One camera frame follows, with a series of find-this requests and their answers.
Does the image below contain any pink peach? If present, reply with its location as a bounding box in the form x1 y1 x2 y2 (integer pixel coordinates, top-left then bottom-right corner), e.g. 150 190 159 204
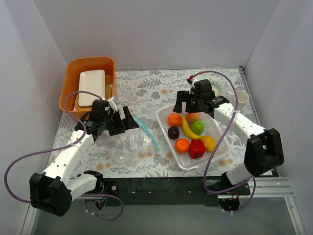
185 112 200 122

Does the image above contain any orange tangerine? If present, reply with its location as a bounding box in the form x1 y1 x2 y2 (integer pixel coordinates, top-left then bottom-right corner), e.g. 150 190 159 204
175 138 190 154
168 113 182 127

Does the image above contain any green lime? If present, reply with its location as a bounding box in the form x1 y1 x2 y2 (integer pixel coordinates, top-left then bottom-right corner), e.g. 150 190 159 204
191 120 204 135

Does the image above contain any clear zip top bag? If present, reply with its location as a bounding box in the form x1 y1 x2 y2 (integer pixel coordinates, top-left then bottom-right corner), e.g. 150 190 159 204
106 116 160 165

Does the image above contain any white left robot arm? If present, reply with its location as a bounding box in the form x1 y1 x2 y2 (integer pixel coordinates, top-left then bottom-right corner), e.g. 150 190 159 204
29 99 139 216

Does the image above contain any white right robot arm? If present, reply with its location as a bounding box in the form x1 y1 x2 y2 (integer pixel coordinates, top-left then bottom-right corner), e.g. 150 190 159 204
173 80 284 195

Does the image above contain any small patterned bowl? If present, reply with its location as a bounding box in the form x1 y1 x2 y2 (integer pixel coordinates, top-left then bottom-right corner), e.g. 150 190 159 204
211 81 224 96

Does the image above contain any yellow banana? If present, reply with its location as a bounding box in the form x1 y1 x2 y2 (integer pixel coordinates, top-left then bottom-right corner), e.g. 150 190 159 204
182 116 201 140

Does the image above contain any floral table mat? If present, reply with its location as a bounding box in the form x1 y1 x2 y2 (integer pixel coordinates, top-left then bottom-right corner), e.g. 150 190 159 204
46 68 272 178

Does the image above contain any dark brown avocado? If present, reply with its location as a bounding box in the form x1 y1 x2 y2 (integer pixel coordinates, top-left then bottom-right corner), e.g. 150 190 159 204
167 126 180 140

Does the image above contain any yellow tray in tub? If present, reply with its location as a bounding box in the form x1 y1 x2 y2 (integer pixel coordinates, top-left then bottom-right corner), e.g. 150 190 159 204
73 84 112 111

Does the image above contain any white plastic basket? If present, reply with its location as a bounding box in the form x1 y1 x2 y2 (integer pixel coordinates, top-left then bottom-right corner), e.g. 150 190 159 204
156 105 231 170

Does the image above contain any white rectangular plate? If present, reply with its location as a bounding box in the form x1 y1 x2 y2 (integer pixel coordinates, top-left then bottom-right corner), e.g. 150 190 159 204
78 70 106 107

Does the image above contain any white mug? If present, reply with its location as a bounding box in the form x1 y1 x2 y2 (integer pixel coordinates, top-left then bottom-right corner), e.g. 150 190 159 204
225 91 249 111

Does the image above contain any yellow lemon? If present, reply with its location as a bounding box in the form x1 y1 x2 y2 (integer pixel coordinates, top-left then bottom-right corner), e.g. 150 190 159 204
201 136 216 152

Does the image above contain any red bell pepper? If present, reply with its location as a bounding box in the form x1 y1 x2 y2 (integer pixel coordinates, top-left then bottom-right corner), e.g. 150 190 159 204
189 140 206 159

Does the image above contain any orange plastic tub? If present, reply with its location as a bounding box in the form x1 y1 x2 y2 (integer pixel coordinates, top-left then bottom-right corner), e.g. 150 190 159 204
59 56 115 118

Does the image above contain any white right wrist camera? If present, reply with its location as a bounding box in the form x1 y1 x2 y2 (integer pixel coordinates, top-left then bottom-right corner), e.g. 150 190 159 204
187 75 199 94

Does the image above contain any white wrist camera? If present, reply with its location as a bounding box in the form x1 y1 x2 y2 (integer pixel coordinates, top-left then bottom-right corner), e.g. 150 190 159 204
107 96 118 112
187 75 199 94

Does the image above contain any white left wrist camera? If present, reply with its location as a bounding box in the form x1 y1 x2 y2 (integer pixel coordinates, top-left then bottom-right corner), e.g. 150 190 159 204
107 96 118 112

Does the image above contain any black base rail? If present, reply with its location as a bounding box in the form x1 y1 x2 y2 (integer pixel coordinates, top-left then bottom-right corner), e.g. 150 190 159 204
100 177 250 209

